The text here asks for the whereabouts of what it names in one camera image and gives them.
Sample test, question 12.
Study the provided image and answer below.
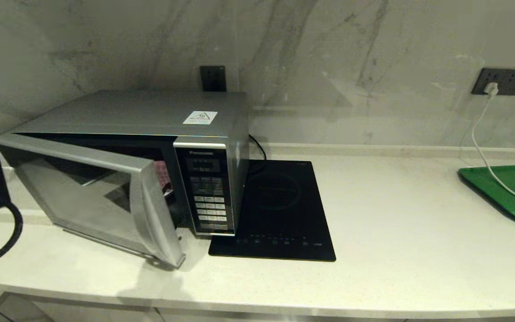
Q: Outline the purple round plate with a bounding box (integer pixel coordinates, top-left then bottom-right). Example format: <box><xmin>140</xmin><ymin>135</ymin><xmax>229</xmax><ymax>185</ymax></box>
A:
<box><xmin>154</xmin><ymin>160</ymin><xmax>172</xmax><ymax>195</ymax></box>

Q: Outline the dark glass microwave door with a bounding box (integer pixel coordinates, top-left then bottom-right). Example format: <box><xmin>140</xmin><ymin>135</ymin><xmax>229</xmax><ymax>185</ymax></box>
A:
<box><xmin>0</xmin><ymin>133</ymin><xmax>186</xmax><ymax>269</ymax></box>

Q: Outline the silver Panasonic microwave oven body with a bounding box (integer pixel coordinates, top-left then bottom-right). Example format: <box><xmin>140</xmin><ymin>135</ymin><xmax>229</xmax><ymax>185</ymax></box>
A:
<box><xmin>12</xmin><ymin>89</ymin><xmax>250</xmax><ymax>237</ymax></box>

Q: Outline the black induction cooktop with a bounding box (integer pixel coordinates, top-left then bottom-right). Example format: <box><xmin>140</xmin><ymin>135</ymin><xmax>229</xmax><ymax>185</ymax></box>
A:
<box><xmin>208</xmin><ymin>160</ymin><xmax>337</xmax><ymax>262</ymax></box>

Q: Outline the white warning sticker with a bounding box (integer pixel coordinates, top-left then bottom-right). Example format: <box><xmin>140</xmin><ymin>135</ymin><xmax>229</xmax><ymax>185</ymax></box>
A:
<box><xmin>183</xmin><ymin>110</ymin><xmax>218</xmax><ymax>125</ymax></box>

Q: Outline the small black wall socket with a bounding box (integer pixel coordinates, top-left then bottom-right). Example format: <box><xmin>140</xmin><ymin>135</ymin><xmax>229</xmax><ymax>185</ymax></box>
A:
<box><xmin>200</xmin><ymin>65</ymin><xmax>227</xmax><ymax>92</ymax></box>

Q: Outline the white power cable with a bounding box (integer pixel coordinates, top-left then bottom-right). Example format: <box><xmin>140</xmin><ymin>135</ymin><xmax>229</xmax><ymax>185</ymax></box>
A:
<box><xmin>470</xmin><ymin>96</ymin><xmax>515</xmax><ymax>205</ymax></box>

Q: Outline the wide black wall socket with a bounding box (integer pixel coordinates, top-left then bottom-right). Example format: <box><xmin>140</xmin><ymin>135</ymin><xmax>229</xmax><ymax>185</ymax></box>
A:
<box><xmin>471</xmin><ymin>68</ymin><xmax>515</xmax><ymax>96</ymax></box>

